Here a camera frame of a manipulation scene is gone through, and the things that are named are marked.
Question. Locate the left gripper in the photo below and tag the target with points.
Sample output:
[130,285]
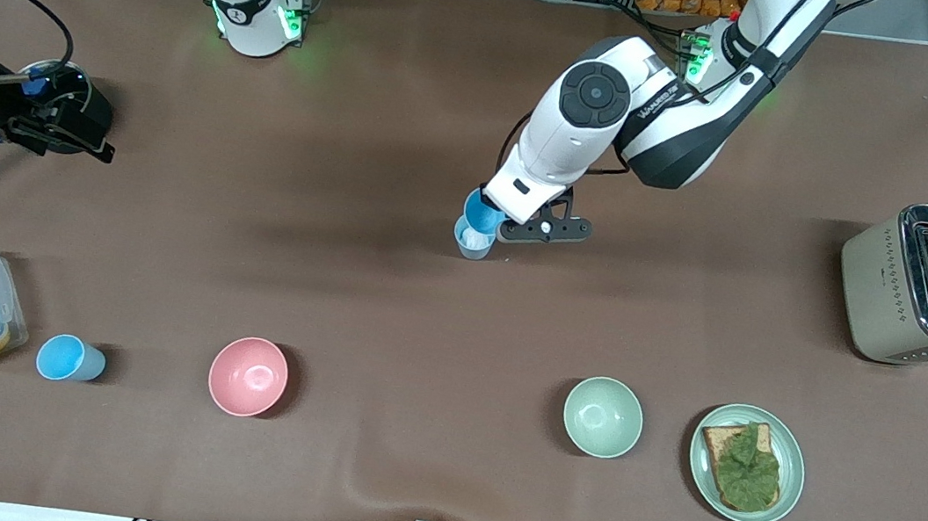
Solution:
[483,198]

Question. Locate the pale blue plastic cup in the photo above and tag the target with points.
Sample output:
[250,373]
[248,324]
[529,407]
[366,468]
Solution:
[475,246]

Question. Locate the pale green bowl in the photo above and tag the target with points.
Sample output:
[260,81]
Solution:
[602,416]

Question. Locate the pink bowl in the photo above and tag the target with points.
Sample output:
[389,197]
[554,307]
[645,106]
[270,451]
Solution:
[248,376]

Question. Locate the brown bread slice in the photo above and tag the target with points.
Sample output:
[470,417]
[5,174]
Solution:
[716,442]

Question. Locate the green lettuce leaf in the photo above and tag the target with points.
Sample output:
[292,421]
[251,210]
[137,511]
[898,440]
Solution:
[748,472]

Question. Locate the pale green plate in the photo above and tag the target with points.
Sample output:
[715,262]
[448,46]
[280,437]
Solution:
[791,478]

